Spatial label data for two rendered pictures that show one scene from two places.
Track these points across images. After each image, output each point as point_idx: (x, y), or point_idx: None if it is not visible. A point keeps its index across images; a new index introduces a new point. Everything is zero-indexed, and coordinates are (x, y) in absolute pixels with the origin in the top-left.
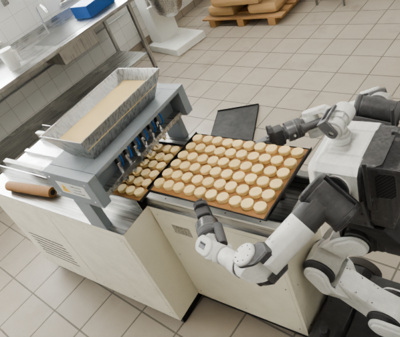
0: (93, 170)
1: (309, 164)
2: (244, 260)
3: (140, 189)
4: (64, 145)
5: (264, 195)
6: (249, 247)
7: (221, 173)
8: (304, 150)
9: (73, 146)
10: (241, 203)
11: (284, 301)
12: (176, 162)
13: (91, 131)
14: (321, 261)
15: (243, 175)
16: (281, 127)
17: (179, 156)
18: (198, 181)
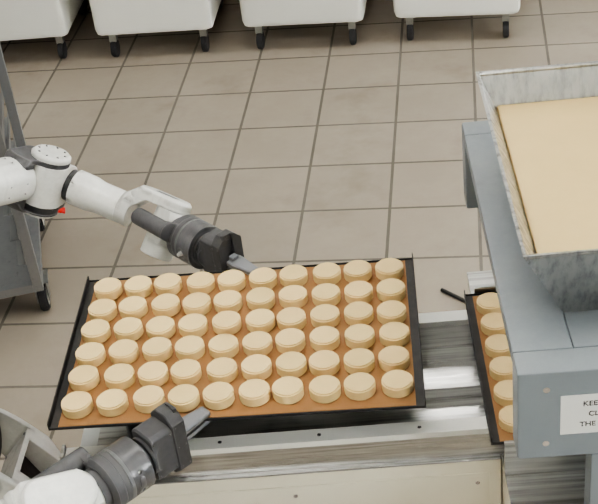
0: (480, 139)
1: None
2: (43, 144)
3: (488, 303)
4: (572, 91)
5: (107, 301)
6: (40, 152)
7: (237, 315)
8: (65, 422)
9: (526, 89)
10: (149, 278)
11: None
12: (388, 310)
13: (548, 130)
14: None
15: (179, 324)
16: (138, 432)
17: (395, 322)
18: (282, 289)
